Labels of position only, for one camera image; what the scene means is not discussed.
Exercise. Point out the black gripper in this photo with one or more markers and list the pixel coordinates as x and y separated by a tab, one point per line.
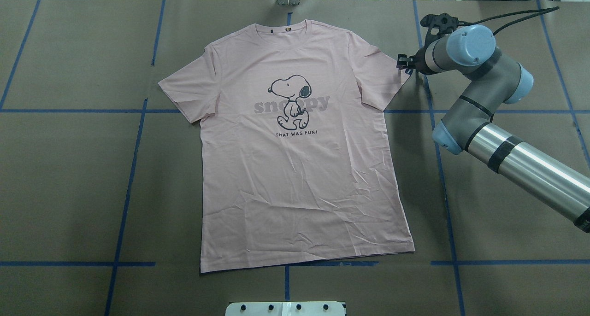
419	61

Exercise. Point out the pink Snoopy t-shirt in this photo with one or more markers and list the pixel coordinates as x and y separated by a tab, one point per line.
295	150

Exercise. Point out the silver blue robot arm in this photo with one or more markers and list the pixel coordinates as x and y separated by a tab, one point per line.
496	79

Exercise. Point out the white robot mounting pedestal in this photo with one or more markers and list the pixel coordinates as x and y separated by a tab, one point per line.
287	308

